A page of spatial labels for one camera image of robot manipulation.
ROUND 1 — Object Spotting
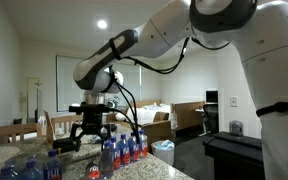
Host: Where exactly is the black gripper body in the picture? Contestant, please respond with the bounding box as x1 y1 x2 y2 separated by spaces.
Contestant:
82 113 103 134

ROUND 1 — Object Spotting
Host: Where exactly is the Fiji water bottle blue cap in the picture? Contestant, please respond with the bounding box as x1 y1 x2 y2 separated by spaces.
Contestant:
26 153 40 166
109 136 122 169
99 140 114 179
3 159 20 180
0 168 13 180
137 129 149 158
43 149 63 180
20 161 42 180
118 133 131 167
87 164 102 180
127 131 140 162

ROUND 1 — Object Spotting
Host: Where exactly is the wooden dining chair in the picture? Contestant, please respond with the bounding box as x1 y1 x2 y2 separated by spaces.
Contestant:
50 113 85 136
0 123 44 145

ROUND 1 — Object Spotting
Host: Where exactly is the white round ball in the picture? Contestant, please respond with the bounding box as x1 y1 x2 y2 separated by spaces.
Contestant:
114 112 127 122

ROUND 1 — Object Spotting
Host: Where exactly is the black oval case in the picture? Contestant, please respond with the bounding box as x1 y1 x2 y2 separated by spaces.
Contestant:
52 136 82 154

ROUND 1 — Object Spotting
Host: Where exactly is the wide white window blind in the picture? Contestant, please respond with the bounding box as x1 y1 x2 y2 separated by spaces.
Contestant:
56 54 101 113

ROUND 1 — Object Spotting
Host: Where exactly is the white bedding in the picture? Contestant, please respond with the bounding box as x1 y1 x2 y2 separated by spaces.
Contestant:
126 103 172 126

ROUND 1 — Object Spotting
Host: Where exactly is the white door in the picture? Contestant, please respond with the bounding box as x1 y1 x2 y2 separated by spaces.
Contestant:
26 77 40 121

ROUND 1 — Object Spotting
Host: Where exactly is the narrow white window blind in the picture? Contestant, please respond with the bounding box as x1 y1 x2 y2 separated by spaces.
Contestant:
117 63 142 101

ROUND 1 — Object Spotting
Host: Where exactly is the white trash bin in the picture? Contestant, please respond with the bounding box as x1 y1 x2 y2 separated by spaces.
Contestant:
150 139 176 167

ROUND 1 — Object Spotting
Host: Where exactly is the round ceiling light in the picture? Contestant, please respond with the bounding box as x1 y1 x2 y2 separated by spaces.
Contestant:
95 18 109 31

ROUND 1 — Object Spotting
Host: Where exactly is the black office chair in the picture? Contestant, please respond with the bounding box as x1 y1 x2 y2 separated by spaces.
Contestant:
202 103 220 135

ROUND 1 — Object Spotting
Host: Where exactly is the computer monitor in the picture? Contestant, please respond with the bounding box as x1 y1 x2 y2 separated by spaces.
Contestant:
205 90 219 104

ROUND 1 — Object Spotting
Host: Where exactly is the grey smart speaker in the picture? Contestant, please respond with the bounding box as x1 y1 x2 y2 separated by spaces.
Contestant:
229 120 245 137

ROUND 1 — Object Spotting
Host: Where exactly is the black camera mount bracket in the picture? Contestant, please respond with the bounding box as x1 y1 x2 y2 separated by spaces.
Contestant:
68 103 111 115

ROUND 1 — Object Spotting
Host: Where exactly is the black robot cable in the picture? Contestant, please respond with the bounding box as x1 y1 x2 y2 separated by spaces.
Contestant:
110 36 230 141

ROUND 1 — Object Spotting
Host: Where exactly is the white light switch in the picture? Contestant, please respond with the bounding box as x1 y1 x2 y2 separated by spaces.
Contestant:
229 96 239 108

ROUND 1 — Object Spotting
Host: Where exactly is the black strap on arm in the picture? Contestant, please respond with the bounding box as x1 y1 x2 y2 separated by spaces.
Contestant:
255 100 288 118

